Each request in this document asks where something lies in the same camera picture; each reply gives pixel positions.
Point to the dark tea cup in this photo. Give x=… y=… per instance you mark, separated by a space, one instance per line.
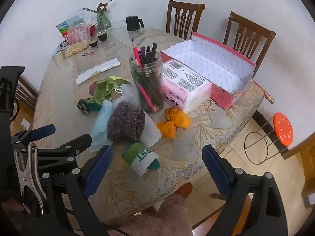
x=102 y=36
x=93 y=43

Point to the wooden cabinet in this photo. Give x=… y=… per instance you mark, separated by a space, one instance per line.
x=306 y=167

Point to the white cloth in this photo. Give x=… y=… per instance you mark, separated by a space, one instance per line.
x=151 y=132

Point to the clear bag of snacks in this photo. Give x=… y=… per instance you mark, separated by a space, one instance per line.
x=73 y=29

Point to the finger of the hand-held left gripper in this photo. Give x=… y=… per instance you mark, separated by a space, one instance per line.
x=73 y=143
x=45 y=130

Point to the green scouring sponge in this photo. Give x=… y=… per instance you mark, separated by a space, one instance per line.
x=140 y=156

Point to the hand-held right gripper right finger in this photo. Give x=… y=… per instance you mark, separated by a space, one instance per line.
x=216 y=169

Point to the pink fuzzy garment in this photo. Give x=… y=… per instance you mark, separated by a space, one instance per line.
x=160 y=218

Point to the pink scissors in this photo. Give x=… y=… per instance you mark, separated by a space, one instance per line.
x=88 y=53

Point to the red cup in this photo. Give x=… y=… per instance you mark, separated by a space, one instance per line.
x=92 y=29

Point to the white folded paper towel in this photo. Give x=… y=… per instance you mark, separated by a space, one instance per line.
x=98 y=70

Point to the orange mesh bow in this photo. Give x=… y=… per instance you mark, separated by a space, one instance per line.
x=174 y=121

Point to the green ribbon bow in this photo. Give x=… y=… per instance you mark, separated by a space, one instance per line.
x=105 y=89

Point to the yellow sponge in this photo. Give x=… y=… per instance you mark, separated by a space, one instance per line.
x=112 y=78

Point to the blue face mask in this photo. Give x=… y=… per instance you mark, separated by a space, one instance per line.
x=101 y=127

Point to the bag of beans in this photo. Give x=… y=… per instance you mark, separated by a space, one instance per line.
x=76 y=49

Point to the pink makeup sponge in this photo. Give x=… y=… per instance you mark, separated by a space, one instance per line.
x=92 y=89

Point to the orange stool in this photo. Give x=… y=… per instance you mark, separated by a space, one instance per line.
x=283 y=127

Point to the green vase with flowers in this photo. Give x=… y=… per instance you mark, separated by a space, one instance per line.
x=102 y=17

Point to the lace tablecloth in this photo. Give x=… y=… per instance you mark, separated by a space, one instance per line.
x=61 y=98

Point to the grey knitted scrubber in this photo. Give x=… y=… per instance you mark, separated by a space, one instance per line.
x=125 y=121

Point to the black and white patterned pouch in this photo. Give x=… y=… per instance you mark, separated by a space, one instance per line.
x=83 y=107

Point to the pink tissue pack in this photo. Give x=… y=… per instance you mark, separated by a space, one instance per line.
x=184 y=86

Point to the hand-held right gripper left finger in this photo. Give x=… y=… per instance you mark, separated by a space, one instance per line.
x=99 y=169

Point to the wooden chair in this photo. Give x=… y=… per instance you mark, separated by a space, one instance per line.
x=248 y=36
x=27 y=91
x=184 y=17

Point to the pink cardboard box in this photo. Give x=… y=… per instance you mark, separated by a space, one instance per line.
x=216 y=61

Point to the clear jar of pencils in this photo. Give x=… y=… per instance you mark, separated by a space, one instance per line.
x=147 y=83

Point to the black kettle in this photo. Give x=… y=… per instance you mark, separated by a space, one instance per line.
x=133 y=24

